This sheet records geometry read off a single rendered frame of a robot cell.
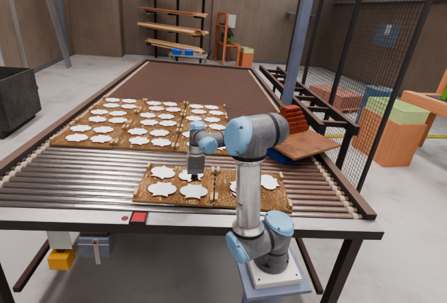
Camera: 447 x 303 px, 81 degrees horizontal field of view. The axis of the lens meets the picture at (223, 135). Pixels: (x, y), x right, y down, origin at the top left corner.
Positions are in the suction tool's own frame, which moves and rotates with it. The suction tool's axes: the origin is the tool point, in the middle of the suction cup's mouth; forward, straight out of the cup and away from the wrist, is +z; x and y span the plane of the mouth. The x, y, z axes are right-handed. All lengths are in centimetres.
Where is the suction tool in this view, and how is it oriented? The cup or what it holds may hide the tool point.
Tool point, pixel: (194, 178)
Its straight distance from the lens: 141.4
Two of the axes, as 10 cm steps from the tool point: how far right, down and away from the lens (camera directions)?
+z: -0.9, 9.0, 4.2
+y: -9.7, 0.1, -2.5
